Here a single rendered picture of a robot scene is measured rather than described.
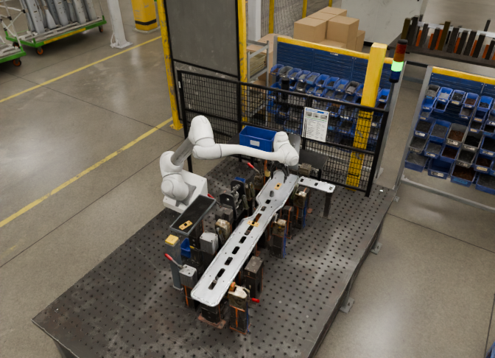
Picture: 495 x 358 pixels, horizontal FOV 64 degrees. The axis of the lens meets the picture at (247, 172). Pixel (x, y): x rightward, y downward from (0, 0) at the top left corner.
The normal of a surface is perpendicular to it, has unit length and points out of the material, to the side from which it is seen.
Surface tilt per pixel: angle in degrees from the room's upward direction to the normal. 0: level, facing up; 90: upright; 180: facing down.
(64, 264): 0
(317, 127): 90
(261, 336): 0
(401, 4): 90
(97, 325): 0
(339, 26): 90
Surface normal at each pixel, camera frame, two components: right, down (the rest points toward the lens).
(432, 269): 0.00, -0.80
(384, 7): -0.54, 0.51
